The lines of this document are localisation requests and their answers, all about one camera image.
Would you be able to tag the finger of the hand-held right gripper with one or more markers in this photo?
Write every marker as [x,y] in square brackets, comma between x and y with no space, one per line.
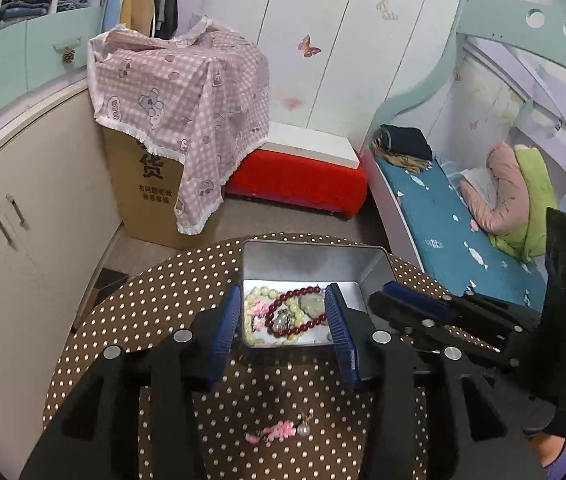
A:
[413,292]
[403,310]

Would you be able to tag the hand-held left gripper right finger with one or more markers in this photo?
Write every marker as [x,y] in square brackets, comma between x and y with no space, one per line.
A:
[343,340]

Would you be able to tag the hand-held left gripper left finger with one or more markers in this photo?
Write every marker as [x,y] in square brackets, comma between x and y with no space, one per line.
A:
[225,330]

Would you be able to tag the pink flower ornament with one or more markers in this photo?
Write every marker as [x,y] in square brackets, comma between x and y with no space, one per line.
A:
[257,315]
[273,431]

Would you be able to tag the pale jade pendant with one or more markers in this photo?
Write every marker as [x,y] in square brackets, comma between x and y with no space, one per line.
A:
[309,305]

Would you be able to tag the silver metal ornament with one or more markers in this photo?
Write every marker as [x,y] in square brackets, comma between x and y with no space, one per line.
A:
[281,321]

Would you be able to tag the grey metal tin box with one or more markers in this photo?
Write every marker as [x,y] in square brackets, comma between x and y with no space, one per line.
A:
[308,265]

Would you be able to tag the pearl earring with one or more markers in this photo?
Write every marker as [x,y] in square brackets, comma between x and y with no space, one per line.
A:
[304,429]

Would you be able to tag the person's right hand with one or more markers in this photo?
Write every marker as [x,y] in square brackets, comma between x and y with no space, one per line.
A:
[548,447]

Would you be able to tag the blue fish print bed sheet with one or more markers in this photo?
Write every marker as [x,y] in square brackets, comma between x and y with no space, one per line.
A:
[438,220]

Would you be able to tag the green blanket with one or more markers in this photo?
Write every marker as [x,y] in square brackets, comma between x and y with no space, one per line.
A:
[533,185]

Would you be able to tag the pink pillow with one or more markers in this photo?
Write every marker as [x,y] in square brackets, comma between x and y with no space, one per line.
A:
[503,180]

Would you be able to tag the white pillow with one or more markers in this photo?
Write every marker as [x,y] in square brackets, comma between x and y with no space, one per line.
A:
[477,180]

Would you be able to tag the folded tan garment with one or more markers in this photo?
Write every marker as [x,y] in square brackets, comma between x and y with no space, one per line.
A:
[403,162]

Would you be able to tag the cardboard box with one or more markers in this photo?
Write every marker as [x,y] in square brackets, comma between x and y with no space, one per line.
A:
[148,200]

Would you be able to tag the red stool with white top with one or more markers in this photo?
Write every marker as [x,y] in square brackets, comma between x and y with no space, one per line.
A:
[298,180]

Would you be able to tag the small pink butterfly sticker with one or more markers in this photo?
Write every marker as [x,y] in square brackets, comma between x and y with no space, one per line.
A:
[473,124]

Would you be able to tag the faint pink flower sticker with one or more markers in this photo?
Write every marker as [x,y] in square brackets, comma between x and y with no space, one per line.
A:
[291,103]

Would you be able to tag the beige low cabinet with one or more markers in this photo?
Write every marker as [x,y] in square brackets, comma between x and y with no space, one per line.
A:
[38,185]

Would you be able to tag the white wardrobe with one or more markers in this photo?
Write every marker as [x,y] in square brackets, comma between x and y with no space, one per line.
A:
[353,60]

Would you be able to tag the pink checked cloth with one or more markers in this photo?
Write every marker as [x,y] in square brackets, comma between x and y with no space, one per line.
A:
[173,90]

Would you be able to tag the white butterfly sticker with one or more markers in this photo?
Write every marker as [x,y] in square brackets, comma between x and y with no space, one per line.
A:
[387,8]

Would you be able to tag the pine cone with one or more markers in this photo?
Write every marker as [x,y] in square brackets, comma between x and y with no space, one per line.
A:
[68,56]

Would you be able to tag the narrow teal drawer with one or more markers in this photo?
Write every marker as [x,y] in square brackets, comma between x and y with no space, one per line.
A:
[53,35]

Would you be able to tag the teal bunk bed frame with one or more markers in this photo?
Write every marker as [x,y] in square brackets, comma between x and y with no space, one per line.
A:
[503,20]

